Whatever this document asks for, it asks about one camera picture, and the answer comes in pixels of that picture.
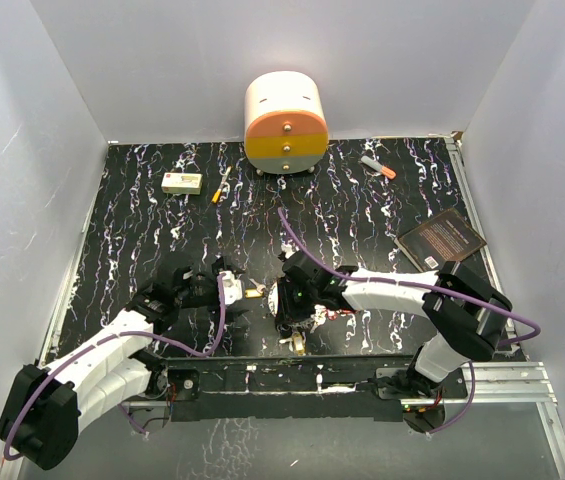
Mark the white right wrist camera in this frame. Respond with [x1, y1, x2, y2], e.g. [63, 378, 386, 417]
[279, 244, 297, 262]

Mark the orange and grey marker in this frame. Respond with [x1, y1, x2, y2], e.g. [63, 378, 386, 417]
[360, 156, 397, 180]

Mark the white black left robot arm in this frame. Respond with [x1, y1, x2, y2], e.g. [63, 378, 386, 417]
[0, 257, 243, 470]

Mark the dark paperback book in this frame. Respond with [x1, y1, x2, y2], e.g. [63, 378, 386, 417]
[395, 208, 487, 272]

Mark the aluminium frame rail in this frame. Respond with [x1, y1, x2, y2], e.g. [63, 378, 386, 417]
[0, 362, 565, 480]

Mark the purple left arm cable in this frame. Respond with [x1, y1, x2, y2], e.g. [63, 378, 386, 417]
[2, 272, 228, 461]

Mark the yellow and white pen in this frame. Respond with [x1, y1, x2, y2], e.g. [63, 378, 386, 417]
[212, 166, 232, 204]

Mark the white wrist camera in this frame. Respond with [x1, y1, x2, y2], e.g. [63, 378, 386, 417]
[211, 256, 245, 306]
[279, 244, 297, 262]

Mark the white small cardboard box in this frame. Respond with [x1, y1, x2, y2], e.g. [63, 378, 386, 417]
[161, 172, 203, 195]

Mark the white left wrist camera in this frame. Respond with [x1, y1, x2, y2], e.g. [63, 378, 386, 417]
[211, 256, 245, 306]

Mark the round three-colour drawer cabinet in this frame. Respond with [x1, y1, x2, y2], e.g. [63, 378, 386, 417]
[244, 71, 329, 176]

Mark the yellow key tag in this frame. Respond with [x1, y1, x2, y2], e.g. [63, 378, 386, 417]
[245, 279, 266, 299]
[279, 332, 306, 356]

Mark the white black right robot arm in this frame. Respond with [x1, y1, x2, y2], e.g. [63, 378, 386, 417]
[267, 251, 512, 397]

